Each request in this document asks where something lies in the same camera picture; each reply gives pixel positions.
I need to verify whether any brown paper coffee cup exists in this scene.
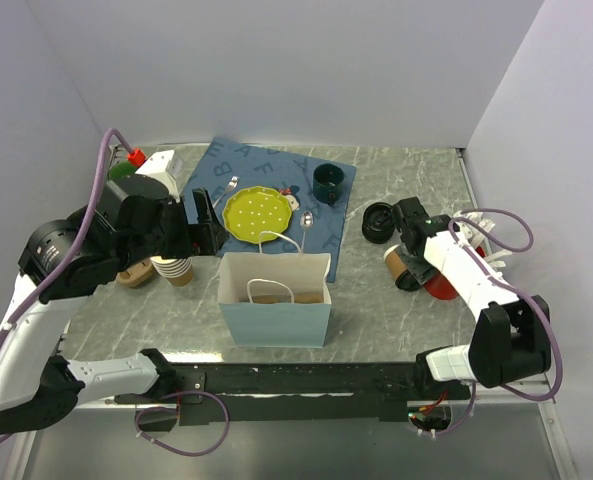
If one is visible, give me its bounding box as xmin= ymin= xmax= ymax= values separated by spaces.
xmin=383 ymin=245 xmax=408 ymax=281

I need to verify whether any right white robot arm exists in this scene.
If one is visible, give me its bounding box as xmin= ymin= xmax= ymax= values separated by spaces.
xmin=391 ymin=197 xmax=560 ymax=399

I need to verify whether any silver spoon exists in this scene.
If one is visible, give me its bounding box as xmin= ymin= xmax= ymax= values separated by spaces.
xmin=300 ymin=211 xmax=314 ymax=253

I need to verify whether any dark teal mug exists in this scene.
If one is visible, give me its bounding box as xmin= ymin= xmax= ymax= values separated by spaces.
xmin=312 ymin=163 xmax=345 ymax=206

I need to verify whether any red cup with stirrers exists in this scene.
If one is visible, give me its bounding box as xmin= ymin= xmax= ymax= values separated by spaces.
xmin=423 ymin=222 xmax=516 ymax=308

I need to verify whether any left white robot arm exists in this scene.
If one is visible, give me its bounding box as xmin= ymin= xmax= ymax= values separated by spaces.
xmin=0 ymin=174 xmax=228 ymax=435

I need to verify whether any silver fork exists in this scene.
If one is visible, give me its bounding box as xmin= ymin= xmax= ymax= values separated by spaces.
xmin=212 ymin=176 xmax=239 ymax=207

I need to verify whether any light blue paper bag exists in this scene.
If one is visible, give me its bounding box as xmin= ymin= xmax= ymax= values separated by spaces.
xmin=217 ymin=246 xmax=332 ymax=348

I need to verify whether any green interior floral mug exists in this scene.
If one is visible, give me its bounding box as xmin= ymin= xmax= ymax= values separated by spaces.
xmin=107 ymin=162 xmax=137 ymax=180

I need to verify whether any small cartoon figure toy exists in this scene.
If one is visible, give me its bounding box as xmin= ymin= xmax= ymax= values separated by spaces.
xmin=279 ymin=185 xmax=300 ymax=211

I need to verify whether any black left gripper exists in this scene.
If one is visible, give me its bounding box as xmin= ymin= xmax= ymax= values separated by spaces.
xmin=117 ymin=187 xmax=229 ymax=272

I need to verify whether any green polka dot plate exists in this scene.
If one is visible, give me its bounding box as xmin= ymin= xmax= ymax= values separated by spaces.
xmin=222 ymin=186 xmax=292 ymax=245

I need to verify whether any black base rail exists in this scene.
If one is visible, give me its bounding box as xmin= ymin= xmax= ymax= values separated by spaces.
xmin=113 ymin=363 xmax=477 ymax=426

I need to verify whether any brown cardboard cup carrier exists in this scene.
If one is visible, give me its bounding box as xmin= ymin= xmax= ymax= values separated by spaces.
xmin=250 ymin=293 xmax=325 ymax=304

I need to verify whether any stack of brown paper cups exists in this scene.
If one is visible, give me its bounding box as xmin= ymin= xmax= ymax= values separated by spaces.
xmin=150 ymin=256 xmax=194 ymax=287

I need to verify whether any black plastic cup lid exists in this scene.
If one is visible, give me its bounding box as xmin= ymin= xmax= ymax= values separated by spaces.
xmin=395 ymin=271 xmax=422 ymax=292

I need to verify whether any blue letter placemat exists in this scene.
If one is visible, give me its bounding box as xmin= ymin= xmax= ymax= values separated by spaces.
xmin=183 ymin=137 xmax=356 ymax=283

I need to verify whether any stack of black cup lids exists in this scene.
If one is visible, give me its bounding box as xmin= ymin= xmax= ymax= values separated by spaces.
xmin=361 ymin=202 xmax=395 ymax=244

